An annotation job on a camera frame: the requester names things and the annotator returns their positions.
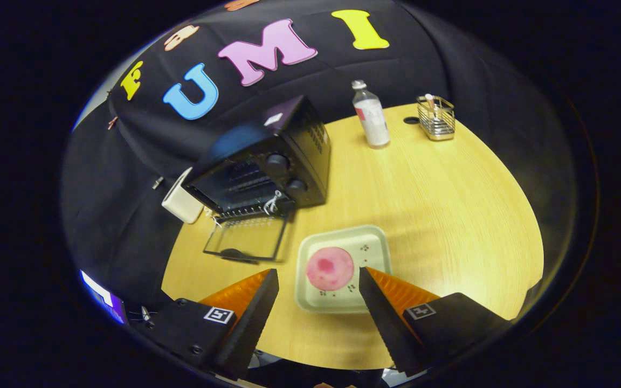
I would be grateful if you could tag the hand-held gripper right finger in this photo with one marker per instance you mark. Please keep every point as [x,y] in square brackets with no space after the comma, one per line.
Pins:
[386,318]

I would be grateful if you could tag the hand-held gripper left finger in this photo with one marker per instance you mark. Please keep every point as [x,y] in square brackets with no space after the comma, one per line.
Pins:
[251,323]

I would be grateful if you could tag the pink round food slice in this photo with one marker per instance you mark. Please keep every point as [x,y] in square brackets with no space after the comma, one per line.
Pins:
[330,268]

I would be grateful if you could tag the cream square plate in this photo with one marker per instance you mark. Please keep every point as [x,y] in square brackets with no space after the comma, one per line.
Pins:
[343,237]

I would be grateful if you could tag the black toaster oven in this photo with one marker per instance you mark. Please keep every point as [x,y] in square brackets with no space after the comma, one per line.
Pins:
[302,140]

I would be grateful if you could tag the white toaster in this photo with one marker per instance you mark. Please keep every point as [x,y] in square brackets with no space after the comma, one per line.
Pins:
[181,207]

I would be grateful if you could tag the lit screen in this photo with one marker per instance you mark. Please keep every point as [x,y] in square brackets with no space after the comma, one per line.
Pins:
[103,296]

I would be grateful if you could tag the silver cloth clip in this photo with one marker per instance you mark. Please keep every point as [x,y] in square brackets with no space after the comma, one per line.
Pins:
[158,182]

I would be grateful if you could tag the clear plastic bottle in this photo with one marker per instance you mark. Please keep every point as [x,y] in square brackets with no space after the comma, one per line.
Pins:
[373,121]

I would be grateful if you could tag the wooden stick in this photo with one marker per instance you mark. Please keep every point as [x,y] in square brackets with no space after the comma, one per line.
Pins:
[430,103]

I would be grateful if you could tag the red cloth clip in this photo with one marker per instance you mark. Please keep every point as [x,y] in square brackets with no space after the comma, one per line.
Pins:
[112,123]

